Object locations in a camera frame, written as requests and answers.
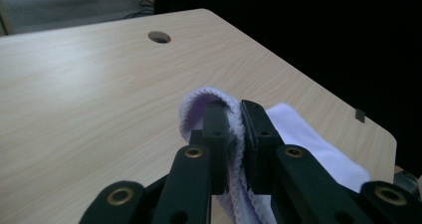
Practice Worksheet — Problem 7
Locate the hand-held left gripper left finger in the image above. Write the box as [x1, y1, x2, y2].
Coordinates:
[190, 100, 231, 196]

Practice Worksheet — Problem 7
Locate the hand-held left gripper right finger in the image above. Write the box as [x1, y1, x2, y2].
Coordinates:
[240, 99, 286, 196]

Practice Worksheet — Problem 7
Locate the white printed towel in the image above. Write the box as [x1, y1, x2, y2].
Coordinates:
[178, 86, 372, 224]

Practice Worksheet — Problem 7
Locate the black curtain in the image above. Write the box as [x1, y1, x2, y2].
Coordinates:
[153, 0, 422, 178]

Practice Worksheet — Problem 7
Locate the black wall cable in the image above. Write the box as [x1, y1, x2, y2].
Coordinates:
[123, 0, 156, 19]

